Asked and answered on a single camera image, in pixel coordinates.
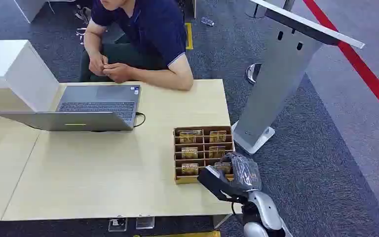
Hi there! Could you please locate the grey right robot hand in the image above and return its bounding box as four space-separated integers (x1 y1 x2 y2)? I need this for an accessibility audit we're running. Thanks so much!
220 152 263 193

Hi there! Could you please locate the gold card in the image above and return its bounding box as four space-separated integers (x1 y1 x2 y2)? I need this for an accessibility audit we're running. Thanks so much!
214 162 231 175
209 130 227 143
181 147 199 159
179 130 203 144
208 146 226 159
181 163 199 176

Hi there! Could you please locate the wooden card box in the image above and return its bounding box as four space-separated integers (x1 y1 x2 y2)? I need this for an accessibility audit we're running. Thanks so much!
173 125 235 185

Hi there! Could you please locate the yellow floor mat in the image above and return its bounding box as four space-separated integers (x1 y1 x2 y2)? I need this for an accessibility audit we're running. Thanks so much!
133 231 222 237

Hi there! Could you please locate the grey kiosk stand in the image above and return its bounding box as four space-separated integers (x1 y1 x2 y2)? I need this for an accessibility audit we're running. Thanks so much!
231 0 366 155

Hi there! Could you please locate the chrome stanchion base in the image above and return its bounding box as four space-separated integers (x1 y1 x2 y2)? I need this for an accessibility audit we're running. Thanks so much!
245 63 263 85

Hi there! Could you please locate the floor socket box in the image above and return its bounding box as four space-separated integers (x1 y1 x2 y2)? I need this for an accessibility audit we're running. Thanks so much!
108 217 128 233
135 215 155 230

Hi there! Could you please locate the yellow floor tape strip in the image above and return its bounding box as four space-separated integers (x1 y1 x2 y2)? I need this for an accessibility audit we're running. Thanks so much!
185 22 194 51

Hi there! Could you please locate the red barrier belt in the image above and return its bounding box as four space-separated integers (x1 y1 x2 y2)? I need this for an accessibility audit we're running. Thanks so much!
302 0 379 125

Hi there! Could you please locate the round pole base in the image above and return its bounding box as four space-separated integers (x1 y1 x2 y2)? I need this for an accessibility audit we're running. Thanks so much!
244 0 268 19

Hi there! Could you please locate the person's left hand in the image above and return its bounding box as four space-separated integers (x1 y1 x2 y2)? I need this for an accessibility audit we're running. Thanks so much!
102 62 133 84

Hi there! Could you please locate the person's hand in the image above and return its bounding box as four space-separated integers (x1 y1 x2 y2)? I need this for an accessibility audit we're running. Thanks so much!
102 62 133 84
88 52 109 77

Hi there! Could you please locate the grey laptop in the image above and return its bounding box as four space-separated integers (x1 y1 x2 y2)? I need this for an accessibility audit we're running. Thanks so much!
0 85 142 132

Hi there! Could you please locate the person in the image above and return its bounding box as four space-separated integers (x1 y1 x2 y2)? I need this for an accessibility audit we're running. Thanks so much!
78 0 194 91

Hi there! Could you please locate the person's right hand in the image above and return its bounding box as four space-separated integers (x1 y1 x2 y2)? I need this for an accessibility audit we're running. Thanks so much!
88 52 109 77

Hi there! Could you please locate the shoe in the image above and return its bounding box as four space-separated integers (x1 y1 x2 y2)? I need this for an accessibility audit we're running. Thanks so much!
75 5 92 24

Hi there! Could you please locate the white cabinet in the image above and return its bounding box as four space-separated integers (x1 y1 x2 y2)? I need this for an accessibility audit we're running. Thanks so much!
0 39 60 113

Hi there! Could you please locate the white furniture panel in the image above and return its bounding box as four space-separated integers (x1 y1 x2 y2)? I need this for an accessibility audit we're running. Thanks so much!
13 0 48 24

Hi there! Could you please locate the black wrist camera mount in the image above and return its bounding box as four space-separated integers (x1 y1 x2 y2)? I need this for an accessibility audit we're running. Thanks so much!
197 165 250 204

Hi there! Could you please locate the black laptop cable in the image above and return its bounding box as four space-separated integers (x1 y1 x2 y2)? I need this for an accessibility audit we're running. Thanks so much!
133 112 147 128

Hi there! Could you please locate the black power cable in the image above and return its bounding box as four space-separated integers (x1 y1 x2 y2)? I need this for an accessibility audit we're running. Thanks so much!
0 104 43 131

